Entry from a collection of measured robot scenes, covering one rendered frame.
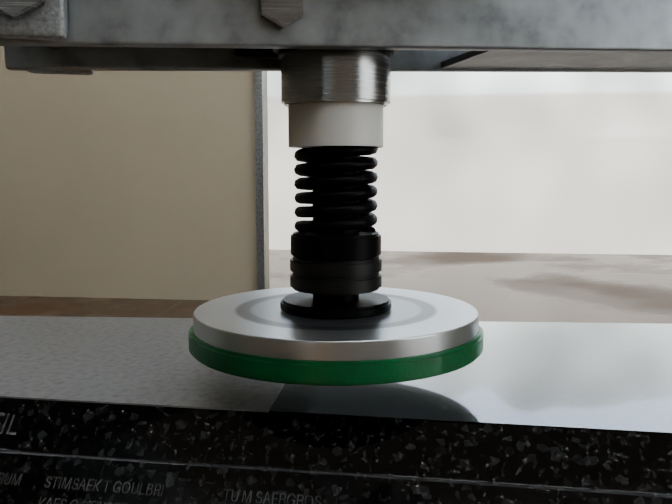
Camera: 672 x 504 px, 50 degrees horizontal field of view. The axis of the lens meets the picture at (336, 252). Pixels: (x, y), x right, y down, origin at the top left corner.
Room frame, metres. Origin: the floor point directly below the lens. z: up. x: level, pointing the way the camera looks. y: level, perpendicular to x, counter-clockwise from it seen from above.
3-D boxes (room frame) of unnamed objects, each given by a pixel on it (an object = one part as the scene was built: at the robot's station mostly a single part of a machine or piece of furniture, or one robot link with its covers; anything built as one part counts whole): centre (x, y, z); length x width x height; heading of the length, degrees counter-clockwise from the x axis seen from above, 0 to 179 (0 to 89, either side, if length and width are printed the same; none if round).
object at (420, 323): (0.54, 0.00, 0.92); 0.21 x 0.21 x 0.01
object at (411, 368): (0.54, 0.00, 0.91); 0.22 x 0.22 x 0.04
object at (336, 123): (0.54, 0.00, 1.06); 0.07 x 0.07 x 0.04
